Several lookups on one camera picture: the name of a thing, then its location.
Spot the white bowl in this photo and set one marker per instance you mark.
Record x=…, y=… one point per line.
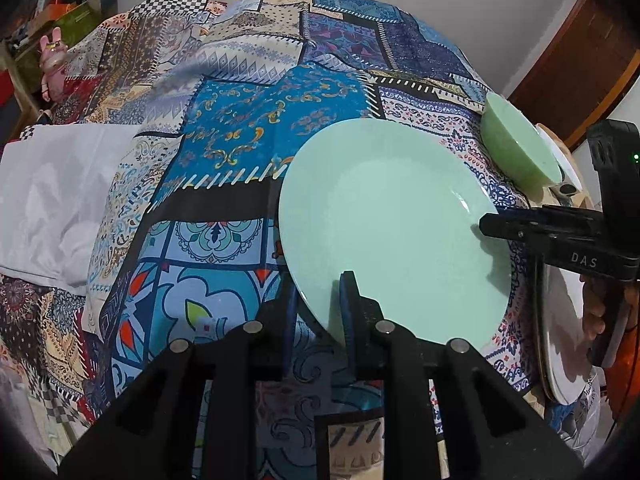
x=570, y=183

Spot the green cardboard box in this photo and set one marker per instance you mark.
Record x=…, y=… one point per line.
x=74, y=20

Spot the person's right hand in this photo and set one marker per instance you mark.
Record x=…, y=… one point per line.
x=593, y=293

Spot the pink bunny toy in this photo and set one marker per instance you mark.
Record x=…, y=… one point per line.
x=53, y=60

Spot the white paper sheet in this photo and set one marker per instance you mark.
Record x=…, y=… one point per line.
x=54, y=185

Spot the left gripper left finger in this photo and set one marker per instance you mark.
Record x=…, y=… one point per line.
x=276, y=339

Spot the wooden door frame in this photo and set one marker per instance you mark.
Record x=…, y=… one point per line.
x=589, y=65

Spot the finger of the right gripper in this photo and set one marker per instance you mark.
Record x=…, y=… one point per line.
x=526, y=227

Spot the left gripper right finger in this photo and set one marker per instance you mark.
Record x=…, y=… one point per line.
x=359, y=315

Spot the pink beige bowl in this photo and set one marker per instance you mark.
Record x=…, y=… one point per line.
x=561, y=344

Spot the small green bowl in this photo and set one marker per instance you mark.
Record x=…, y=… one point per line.
x=515, y=146

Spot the large mint green plate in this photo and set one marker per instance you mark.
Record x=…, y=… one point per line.
x=392, y=205

